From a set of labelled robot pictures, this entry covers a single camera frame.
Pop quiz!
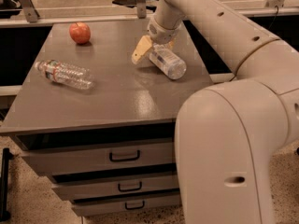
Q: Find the bottom grey drawer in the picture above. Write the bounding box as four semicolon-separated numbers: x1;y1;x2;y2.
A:
72;191;180;217

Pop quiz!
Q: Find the middle grey drawer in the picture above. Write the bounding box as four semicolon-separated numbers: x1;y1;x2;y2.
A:
52;172;178;201

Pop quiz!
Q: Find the black metal stand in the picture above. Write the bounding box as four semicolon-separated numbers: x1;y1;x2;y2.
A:
0;147;13;222

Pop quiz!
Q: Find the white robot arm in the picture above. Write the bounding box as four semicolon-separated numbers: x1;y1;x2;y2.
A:
148;0;299;224

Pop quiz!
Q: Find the red apple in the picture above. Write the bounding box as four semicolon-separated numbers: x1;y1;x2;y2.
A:
69;22;91;45

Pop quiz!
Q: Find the grey metal railing frame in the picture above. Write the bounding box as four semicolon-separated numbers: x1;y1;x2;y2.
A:
0;0;299;27

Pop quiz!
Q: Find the grey drawer cabinet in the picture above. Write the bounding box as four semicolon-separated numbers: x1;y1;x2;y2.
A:
1;20;212;205

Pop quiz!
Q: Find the top grey drawer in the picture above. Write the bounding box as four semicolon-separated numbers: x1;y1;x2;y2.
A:
21;141;175;176

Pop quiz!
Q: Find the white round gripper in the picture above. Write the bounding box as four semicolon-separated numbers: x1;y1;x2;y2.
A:
132;16;181;64

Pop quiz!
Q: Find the grey drawer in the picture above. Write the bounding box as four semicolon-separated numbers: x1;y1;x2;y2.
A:
21;141;175;176
52;172;178;201
72;191;180;217

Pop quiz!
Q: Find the blue label plastic bottle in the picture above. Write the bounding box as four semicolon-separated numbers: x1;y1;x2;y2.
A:
149;45;187;80

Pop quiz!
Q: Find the clear plastic bottle red label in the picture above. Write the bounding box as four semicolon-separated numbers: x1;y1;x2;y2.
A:
34;60;94;91

